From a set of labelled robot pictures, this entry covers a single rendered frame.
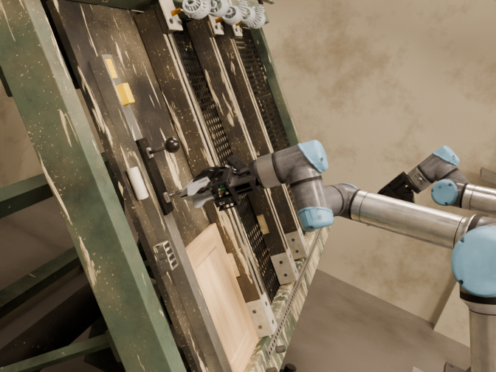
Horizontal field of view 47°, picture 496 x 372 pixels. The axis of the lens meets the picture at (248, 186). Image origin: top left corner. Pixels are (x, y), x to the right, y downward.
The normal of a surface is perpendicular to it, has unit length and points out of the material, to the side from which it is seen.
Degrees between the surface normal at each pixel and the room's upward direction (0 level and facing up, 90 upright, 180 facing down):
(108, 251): 90
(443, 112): 90
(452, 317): 90
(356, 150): 90
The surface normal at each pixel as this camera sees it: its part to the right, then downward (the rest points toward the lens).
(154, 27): -0.24, 0.22
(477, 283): -0.60, -0.08
